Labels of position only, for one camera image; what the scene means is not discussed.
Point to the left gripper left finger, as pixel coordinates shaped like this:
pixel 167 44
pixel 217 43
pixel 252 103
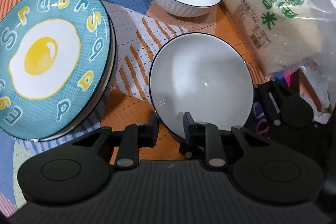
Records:
pixel 134 137

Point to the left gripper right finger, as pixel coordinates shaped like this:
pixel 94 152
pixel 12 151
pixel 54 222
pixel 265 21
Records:
pixel 203 142

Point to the blue fried egg plate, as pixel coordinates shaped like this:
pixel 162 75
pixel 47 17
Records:
pixel 53 56

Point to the pink scissors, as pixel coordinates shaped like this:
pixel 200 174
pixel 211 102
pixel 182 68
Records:
pixel 262 127

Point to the patchwork tablecloth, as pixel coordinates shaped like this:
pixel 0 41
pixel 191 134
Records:
pixel 142 27

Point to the rice bag with handle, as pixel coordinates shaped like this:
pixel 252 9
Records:
pixel 285 35

